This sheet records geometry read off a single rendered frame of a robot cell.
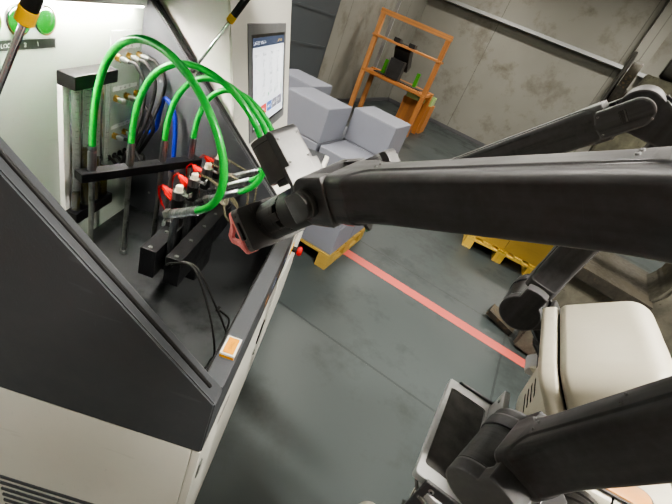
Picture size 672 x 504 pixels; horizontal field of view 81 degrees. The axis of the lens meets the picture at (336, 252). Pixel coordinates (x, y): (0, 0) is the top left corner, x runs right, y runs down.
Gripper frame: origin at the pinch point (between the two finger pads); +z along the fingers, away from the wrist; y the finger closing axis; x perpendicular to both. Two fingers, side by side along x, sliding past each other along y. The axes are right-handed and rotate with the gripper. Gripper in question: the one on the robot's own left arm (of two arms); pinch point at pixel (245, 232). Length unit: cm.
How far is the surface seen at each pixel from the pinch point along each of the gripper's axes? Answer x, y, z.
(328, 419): 92, -56, 99
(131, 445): 30, 24, 34
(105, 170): -26.3, 4.8, 39.4
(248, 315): 16.7, -6.0, 24.6
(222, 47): -49, -32, 30
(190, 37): -55, -27, 34
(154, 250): -5.3, 2.8, 37.7
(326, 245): 22, -142, 155
